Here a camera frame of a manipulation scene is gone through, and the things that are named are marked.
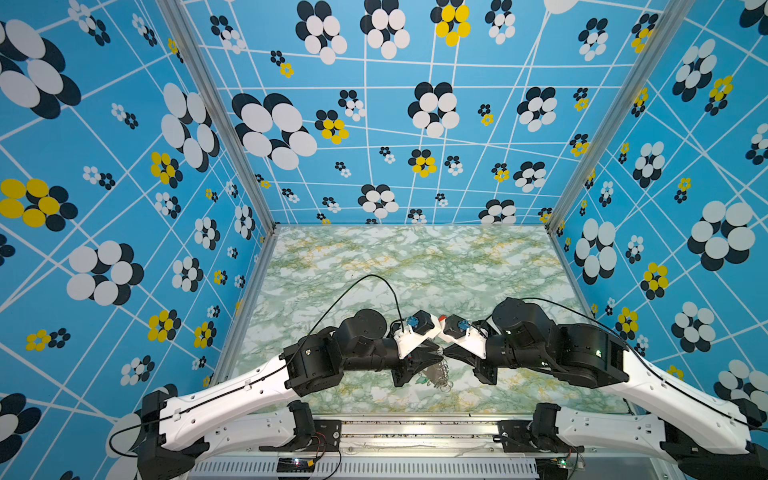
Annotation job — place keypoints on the aluminium corner post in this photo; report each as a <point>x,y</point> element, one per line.
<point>670,22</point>
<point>182,32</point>

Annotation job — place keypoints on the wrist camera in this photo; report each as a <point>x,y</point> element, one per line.
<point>413,331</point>
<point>457,330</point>

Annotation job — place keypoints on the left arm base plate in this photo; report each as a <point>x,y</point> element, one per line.
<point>312,435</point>

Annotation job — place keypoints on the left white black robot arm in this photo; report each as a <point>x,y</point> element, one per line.
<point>175,429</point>

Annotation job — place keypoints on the left aluminium corner post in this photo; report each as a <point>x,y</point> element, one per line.
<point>182,32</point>

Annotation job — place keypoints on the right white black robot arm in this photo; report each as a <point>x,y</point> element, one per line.
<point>706,437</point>

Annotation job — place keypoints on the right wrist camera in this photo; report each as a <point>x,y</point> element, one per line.
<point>457,330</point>

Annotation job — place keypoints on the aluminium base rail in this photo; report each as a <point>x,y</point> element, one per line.
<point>448,447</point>

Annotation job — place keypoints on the right aluminium corner post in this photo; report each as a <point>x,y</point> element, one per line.
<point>670,22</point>

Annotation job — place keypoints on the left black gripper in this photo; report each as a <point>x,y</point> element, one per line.
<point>427,357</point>

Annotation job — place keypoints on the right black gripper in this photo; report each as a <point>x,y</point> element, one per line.
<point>480,369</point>

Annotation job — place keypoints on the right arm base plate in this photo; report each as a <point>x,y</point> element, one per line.
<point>519,436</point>

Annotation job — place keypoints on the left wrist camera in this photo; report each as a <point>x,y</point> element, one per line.
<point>413,331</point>

